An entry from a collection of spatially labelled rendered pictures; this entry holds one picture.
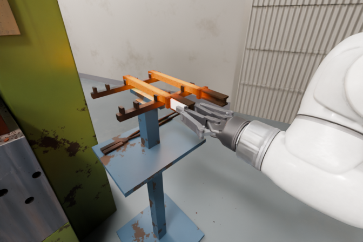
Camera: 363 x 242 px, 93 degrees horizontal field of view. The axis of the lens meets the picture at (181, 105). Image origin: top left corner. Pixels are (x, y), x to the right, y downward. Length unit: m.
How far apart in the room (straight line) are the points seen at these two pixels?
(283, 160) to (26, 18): 0.86
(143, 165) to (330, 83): 0.59
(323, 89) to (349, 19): 2.07
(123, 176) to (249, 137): 0.47
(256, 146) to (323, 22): 2.09
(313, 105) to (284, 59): 2.03
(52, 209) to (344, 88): 0.93
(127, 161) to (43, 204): 0.33
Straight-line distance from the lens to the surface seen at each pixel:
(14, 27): 0.82
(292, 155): 0.33
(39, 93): 0.88
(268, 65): 2.38
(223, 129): 0.38
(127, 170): 0.69
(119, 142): 0.80
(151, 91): 0.59
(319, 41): 2.37
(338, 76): 0.33
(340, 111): 0.33
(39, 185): 0.82
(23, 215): 0.87
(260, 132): 0.35
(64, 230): 1.02
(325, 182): 0.33
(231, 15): 2.42
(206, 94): 0.58
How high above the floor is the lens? 1.24
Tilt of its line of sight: 27 degrees down
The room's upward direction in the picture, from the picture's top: straight up
